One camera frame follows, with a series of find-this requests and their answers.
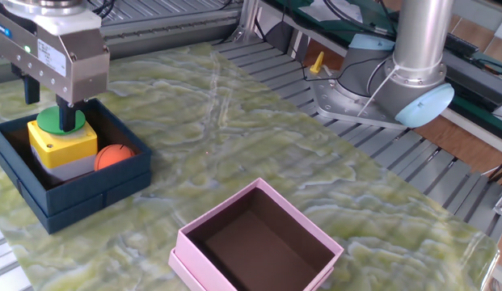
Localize white cable tie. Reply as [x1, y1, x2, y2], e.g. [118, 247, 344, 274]
[356, 64, 399, 118]

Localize small yellow plastic clip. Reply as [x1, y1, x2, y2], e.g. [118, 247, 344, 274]
[309, 51, 325, 74]

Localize thin black base cable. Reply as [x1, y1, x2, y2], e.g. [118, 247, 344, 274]
[301, 56, 391, 82]

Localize pink cardboard box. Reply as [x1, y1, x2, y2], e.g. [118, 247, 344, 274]
[168, 177, 344, 291]

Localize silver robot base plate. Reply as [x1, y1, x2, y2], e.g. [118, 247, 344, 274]
[308, 66, 411, 131]

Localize green workbench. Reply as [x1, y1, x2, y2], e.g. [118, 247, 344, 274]
[274, 0, 502, 137]

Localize orange toy basketball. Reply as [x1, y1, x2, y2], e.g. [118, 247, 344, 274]
[93, 143, 137, 172]

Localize yellow box with green button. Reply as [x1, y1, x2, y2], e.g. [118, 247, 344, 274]
[27, 105, 99, 182]

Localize black power strip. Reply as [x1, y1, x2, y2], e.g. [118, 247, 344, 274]
[445, 32, 480, 57]

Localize silver Schunk gripper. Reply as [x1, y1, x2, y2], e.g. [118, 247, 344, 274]
[0, 7, 111, 133]

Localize green marble pattern sheet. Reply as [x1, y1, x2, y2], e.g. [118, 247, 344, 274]
[0, 42, 500, 291]

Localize dark blue cardboard box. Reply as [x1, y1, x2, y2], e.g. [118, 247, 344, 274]
[0, 98, 153, 235]

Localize black cables on table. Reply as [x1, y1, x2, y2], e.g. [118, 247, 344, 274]
[86, 0, 116, 19]

